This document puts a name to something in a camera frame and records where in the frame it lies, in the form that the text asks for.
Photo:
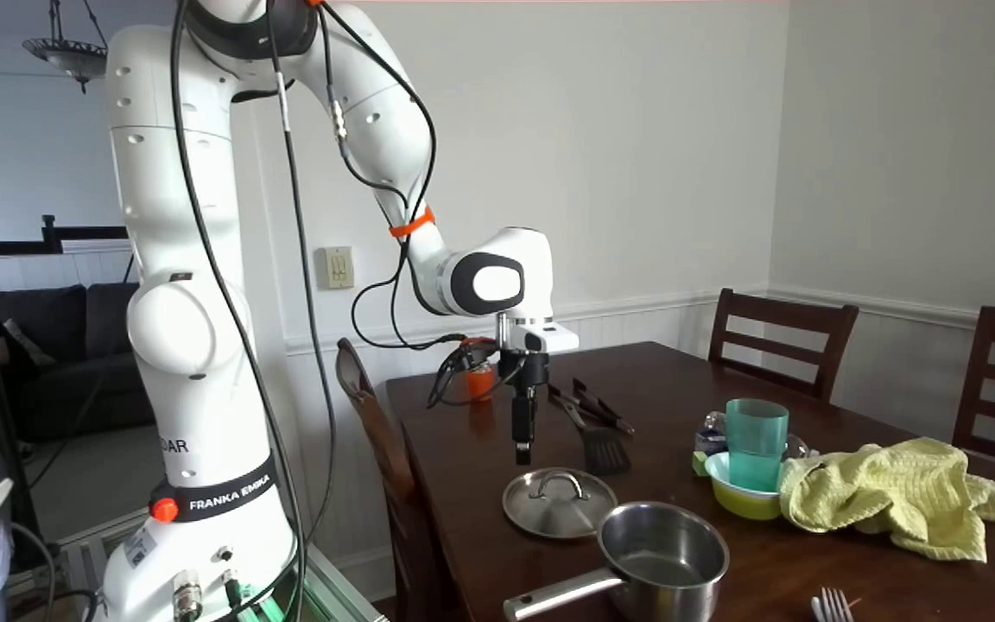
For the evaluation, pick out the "black horizontal boom bar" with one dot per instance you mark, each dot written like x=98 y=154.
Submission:
x=58 y=232

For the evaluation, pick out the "dark object behind cup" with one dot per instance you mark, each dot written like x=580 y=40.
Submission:
x=709 y=437

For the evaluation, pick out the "curved back wooden chair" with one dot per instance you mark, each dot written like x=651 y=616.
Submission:
x=379 y=450

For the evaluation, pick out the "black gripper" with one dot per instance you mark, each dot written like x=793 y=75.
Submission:
x=526 y=384

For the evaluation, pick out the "green base frame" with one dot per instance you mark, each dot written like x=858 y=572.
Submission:
x=292 y=598

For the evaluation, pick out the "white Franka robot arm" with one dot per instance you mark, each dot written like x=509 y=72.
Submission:
x=175 y=174

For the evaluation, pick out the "yellow cloth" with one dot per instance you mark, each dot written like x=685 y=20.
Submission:
x=898 y=496

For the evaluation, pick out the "hanging chandelier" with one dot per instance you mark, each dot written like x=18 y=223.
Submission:
x=72 y=56

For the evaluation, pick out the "black slotted spatula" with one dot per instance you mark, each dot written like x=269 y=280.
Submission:
x=607 y=450

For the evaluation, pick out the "silver pot lid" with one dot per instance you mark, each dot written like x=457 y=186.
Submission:
x=543 y=519

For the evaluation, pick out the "yellow-green bowl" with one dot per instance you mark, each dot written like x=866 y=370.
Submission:
x=740 y=498

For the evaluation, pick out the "small orange bottle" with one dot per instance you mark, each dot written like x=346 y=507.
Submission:
x=480 y=384

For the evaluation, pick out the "dark sofa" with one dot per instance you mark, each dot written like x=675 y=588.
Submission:
x=49 y=347

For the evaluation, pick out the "teal plastic cup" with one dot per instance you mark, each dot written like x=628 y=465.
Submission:
x=756 y=445

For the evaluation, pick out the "silver fork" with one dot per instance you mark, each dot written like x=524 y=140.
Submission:
x=829 y=605

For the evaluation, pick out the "beige wall switch plate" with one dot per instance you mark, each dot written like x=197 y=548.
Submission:
x=334 y=269

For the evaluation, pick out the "orange round base knob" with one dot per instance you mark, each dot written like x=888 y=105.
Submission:
x=163 y=510

